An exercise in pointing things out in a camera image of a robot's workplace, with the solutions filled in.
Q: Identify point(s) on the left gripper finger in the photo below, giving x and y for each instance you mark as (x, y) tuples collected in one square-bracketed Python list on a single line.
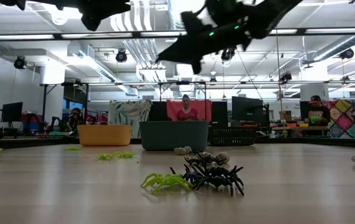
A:
[(96, 12)]

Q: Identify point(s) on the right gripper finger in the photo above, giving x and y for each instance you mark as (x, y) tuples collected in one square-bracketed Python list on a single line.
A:
[(202, 46)]

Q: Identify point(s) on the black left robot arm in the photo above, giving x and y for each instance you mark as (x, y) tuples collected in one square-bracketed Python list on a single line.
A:
[(12, 2)]

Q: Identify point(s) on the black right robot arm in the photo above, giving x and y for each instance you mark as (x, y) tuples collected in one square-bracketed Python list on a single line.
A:
[(274, 11)]

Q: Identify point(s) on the black ceiling spotlight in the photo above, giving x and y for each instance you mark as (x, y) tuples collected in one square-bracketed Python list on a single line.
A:
[(227, 55), (20, 63), (347, 53), (121, 56), (286, 76)]

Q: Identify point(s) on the black beam with light strips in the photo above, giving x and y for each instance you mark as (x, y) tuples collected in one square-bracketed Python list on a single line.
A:
[(15, 36)]

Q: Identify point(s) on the red fabric backdrop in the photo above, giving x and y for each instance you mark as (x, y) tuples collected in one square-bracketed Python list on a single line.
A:
[(205, 109)]

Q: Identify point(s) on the black computer monitor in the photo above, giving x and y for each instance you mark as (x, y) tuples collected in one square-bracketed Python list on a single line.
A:
[(247, 109), (12, 112), (219, 110), (158, 111)]

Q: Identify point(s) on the person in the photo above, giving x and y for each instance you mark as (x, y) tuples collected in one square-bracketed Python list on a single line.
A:
[(75, 118), (317, 113), (187, 113)]

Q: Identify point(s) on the teal plastic bin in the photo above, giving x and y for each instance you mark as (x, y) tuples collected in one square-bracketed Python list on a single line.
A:
[(174, 137)]

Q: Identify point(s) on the black mesh plastic basket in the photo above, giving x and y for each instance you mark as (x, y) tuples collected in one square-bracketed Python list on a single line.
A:
[(232, 137)]

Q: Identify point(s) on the leaf print curtain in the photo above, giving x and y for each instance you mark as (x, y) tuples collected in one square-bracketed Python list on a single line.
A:
[(129, 116)]

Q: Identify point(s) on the black plastic toy spider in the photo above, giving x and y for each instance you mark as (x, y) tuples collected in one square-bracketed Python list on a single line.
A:
[(204, 160), (195, 152), (218, 179)]

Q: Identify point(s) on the cardboard box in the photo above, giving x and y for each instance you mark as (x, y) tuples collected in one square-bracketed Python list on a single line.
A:
[(286, 115)]

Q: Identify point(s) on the wooden desk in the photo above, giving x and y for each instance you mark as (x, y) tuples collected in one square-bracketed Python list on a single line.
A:
[(292, 128)]

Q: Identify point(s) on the orange plastic bin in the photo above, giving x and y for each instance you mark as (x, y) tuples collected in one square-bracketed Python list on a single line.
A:
[(104, 135)]

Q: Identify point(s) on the colourful patchwork quilt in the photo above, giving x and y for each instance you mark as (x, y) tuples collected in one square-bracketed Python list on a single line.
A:
[(350, 118)]

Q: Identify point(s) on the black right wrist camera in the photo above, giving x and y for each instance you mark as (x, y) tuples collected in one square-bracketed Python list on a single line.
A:
[(193, 21)]

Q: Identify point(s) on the black metal rack frame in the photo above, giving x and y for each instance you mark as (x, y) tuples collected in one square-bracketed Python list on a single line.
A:
[(44, 99)]

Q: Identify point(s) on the black aluminium table frame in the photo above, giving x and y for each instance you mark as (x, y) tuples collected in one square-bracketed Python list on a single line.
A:
[(25, 143)]

